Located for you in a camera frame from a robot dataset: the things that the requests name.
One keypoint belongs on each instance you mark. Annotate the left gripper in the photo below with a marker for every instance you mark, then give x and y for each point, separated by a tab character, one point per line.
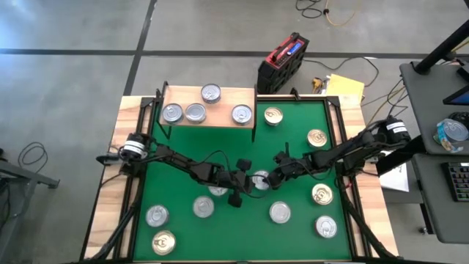
234	180

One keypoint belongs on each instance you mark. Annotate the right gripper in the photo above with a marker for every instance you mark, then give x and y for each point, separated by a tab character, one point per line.
293	166

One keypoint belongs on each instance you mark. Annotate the silver can green label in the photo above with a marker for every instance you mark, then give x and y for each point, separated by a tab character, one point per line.
218	191

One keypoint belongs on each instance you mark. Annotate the large green can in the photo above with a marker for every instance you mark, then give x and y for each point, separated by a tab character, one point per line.
280	212

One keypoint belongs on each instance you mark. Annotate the gold-lid seafood can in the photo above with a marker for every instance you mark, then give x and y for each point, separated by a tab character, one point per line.
322	194
317	138
163	242
273	116

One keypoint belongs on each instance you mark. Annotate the silver can teal yellow label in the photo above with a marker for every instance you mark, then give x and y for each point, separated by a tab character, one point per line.
242	114

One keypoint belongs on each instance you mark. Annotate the blue albacore tuna can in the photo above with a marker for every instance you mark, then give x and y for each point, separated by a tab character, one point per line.
210	93

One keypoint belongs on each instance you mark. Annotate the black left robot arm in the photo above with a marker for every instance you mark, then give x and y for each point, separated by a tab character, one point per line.
176	159

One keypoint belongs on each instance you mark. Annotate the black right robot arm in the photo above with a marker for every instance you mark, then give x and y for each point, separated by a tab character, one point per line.
351	150

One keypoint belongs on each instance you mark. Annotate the wooden shelf black legs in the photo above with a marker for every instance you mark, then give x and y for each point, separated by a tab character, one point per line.
220	110

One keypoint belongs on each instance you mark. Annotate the green table mat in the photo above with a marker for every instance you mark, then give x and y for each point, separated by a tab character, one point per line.
205	243

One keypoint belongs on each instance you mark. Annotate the yellow black power plug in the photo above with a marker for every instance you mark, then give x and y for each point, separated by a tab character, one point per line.
317	84

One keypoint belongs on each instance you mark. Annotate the yellow paper envelope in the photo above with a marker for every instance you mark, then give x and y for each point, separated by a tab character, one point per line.
346	87

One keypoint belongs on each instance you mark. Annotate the red black power station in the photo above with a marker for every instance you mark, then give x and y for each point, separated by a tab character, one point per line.
280	71

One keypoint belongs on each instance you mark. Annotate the white paper sheet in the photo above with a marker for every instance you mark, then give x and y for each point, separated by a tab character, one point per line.
397	181

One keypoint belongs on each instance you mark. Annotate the grey desk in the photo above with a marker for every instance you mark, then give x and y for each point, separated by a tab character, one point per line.
421	95
434	212

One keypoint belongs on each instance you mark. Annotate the black keyboard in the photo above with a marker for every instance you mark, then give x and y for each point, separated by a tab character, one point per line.
458	181

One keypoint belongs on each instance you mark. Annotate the black round device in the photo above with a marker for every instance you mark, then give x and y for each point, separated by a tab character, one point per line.
462	116

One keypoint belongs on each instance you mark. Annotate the black tablet screen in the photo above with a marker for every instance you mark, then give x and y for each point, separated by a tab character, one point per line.
461	99

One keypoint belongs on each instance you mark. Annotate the black slanted pole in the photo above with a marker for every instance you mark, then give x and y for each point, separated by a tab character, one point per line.
441	49

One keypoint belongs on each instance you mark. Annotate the grey metal stand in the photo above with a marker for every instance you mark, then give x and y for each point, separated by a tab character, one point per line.
33	176

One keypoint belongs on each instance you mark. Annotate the black aluminium table frame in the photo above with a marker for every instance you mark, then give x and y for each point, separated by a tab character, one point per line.
349	220

